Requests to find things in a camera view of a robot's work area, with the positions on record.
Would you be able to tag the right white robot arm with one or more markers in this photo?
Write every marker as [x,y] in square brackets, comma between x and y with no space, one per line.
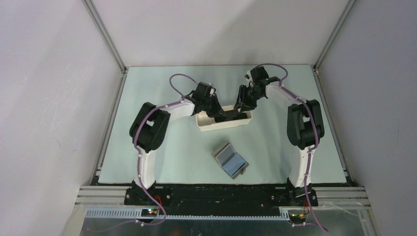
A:
[305,126]

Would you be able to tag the white slotted cable duct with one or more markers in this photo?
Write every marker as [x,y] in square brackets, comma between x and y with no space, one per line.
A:
[139,213]

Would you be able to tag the right aluminium frame post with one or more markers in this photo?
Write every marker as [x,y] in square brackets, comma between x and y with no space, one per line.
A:
[334,33]

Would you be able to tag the left aluminium frame post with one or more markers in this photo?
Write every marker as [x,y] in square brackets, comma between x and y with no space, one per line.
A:
[102,30]

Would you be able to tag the aluminium frame post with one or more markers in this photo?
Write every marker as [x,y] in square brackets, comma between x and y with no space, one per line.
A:
[102,30]
[334,33]

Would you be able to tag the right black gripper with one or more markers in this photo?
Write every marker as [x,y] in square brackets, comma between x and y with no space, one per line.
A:
[242,99]

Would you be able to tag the silver metal card holder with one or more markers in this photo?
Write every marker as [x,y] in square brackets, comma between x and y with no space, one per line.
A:
[230,161]

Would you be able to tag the right small circuit board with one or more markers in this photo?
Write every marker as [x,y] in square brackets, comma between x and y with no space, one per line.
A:
[298,217]

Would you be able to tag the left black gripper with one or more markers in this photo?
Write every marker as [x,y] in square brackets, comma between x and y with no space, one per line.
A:
[217,111]

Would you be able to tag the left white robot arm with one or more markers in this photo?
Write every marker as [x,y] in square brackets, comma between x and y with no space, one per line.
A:
[149,128]

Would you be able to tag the white plastic tray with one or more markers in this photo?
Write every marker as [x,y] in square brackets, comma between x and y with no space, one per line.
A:
[204,123]

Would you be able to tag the small circuit board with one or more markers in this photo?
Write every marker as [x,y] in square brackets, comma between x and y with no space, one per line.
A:
[298,217]
[148,212]

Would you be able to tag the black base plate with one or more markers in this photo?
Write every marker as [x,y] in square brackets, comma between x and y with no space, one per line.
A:
[218,199]

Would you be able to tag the left small circuit board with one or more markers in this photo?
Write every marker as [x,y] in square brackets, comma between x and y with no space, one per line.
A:
[148,212]

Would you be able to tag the black credit card stack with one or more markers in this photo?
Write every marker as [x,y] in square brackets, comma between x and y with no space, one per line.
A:
[230,116]

